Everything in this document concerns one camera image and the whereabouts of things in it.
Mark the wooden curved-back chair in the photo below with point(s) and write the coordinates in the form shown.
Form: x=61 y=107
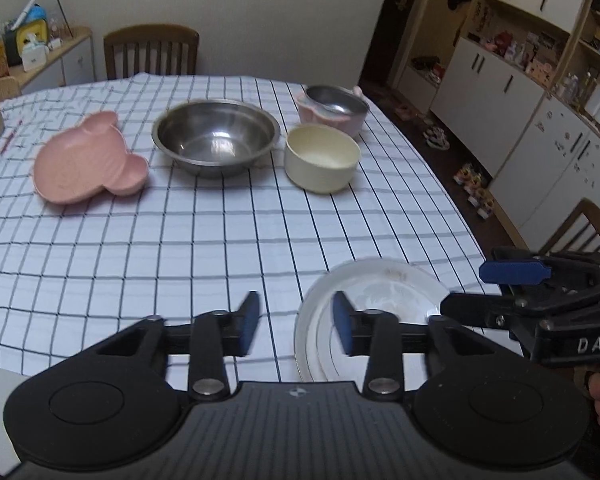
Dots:
x=595 y=225

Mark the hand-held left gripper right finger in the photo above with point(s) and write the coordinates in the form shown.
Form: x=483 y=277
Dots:
x=341 y=324

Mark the small white box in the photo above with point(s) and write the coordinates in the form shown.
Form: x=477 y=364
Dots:
x=34 y=57

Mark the white wall cabinet unit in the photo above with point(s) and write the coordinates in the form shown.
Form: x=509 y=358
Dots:
x=520 y=110

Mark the pink bear-shaped plate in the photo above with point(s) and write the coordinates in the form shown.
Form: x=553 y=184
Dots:
x=80 y=160

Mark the checked white tablecloth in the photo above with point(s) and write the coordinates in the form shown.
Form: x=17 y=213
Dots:
x=180 y=240

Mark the white sandals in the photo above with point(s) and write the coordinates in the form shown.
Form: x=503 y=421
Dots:
x=437 y=138

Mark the small steel bowl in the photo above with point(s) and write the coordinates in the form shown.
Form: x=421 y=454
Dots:
x=335 y=97

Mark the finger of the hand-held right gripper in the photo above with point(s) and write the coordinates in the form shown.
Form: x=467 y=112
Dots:
x=515 y=272
x=475 y=307

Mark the red pen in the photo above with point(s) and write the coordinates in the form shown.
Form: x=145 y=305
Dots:
x=9 y=141

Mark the dark thin stick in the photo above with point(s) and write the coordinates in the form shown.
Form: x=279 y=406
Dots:
x=64 y=15

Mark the white round plate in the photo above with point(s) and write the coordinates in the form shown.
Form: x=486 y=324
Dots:
x=395 y=285

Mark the cream bowl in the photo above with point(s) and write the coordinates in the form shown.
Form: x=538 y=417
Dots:
x=320 y=170

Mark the row of small shoes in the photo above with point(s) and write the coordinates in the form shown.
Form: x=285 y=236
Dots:
x=475 y=190

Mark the large steel bowl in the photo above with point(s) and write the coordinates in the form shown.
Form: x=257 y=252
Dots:
x=215 y=135

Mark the wooden slatted chair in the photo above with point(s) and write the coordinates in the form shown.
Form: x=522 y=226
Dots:
x=150 y=52

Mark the yellow and black box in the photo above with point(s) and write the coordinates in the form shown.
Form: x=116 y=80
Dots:
x=22 y=35

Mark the white stick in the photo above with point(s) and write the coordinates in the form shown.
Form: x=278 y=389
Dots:
x=25 y=11

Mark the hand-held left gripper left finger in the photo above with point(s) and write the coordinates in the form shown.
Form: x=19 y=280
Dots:
x=250 y=325

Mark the white drawer sideboard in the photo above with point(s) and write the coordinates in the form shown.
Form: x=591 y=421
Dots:
x=75 y=65

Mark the pink eared bowl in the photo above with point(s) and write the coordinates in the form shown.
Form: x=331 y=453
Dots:
x=350 y=125

